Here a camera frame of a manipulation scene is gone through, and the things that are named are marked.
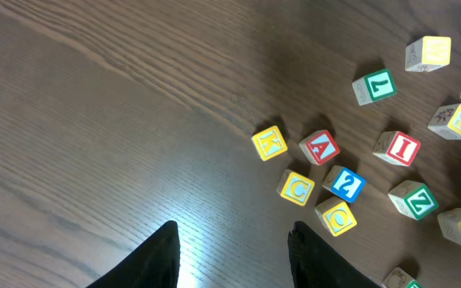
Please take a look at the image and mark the yellow K block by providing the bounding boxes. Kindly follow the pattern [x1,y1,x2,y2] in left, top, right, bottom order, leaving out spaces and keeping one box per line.
[251,126,288,162]

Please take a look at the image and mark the yellow block top left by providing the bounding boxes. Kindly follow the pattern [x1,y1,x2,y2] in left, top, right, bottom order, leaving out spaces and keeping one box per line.
[405,36,451,72]

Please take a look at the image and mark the yellow S block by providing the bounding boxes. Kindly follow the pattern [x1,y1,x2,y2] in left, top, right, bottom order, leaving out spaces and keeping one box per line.
[427,103,461,140]

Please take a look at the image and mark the blue 2 block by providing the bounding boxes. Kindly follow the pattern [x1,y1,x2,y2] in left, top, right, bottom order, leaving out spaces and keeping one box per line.
[323,166,367,203]

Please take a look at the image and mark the red I block left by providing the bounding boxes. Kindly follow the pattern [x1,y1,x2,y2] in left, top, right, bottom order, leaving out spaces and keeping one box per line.
[372,131,421,166]

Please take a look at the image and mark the green Z block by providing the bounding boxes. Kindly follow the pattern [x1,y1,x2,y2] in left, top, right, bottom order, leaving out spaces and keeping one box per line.
[387,180,439,221]

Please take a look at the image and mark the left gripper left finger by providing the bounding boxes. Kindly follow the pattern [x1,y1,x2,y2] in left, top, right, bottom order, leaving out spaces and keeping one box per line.
[87,221,180,288]

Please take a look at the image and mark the red A block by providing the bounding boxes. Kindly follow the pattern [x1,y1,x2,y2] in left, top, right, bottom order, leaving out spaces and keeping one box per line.
[299,130,340,166]

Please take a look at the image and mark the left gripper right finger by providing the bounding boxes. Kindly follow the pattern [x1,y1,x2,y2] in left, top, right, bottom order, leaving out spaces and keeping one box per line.
[287,221,379,288]

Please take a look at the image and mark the green L block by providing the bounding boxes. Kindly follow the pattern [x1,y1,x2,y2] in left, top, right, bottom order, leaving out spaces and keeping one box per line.
[352,69,397,106]

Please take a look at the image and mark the green N block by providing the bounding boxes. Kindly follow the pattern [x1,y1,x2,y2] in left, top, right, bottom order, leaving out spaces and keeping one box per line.
[381,267,422,288]

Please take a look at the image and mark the yellow C block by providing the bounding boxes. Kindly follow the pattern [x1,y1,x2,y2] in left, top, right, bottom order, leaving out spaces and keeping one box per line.
[276,169,315,206]

